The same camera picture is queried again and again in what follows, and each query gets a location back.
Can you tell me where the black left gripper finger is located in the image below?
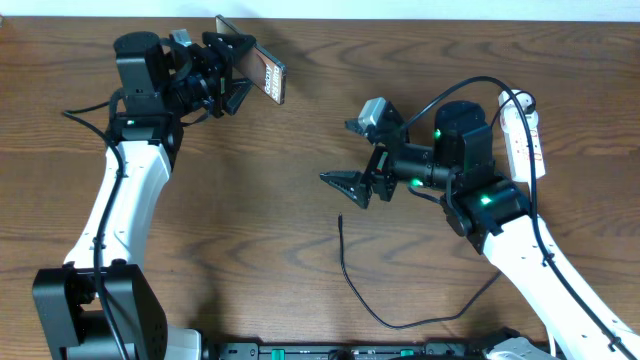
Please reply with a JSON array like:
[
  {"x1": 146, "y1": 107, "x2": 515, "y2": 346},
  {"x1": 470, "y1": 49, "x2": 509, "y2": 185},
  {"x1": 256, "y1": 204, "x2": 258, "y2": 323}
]
[
  {"x1": 223, "y1": 78, "x2": 253, "y2": 115},
  {"x1": 202, "y1": 32, "x2": 256, "y2": 66}
]

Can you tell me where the Galaxy S25 Ultra smartphone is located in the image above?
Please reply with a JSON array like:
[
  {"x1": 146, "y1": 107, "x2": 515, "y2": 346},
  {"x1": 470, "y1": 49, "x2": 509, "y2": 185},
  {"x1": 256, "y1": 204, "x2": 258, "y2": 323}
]
[{"x1": 215, "y1": 15, "x2": 287, "y2": 105}]

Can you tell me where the black charging cable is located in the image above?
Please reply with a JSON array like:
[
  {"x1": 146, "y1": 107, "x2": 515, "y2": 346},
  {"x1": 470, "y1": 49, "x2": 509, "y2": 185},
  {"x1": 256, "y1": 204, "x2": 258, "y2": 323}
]
[{"x1": 337, "y1": 212, "x2": 504, "y2": 331}]

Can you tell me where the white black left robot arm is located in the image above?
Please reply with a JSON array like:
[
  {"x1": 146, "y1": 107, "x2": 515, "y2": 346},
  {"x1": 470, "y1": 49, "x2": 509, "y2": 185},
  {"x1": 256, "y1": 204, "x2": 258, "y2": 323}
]
[{"x1": 32, "y1": 30, "x2": 256, "y2": 359}]

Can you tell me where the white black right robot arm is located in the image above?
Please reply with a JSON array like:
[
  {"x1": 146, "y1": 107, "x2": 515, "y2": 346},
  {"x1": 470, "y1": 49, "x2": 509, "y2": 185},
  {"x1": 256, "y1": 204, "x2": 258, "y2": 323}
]
[{"x1": 320, "y1": 98, "x2": 639, "y2": 359}]

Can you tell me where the white power strip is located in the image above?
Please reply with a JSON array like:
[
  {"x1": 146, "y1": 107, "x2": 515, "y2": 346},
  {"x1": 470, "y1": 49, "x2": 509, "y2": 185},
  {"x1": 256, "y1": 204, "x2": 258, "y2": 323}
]
[{"x1": 498, "y1": 89, "x2": 546, "y2": 184}]

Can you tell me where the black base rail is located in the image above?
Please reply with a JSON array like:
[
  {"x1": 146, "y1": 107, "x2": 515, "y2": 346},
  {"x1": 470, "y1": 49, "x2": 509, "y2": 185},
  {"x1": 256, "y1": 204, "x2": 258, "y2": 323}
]
[{"x1": 201, "y1": 341, "x2": 485, "y2": 360}]

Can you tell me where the white power strip cord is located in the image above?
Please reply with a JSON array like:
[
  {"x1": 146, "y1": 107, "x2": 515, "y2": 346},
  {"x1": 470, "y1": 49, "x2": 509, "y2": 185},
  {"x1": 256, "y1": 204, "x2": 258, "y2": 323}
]
[{"x1": 527, "y1": 179, "x2": 558, "y2": 359}]

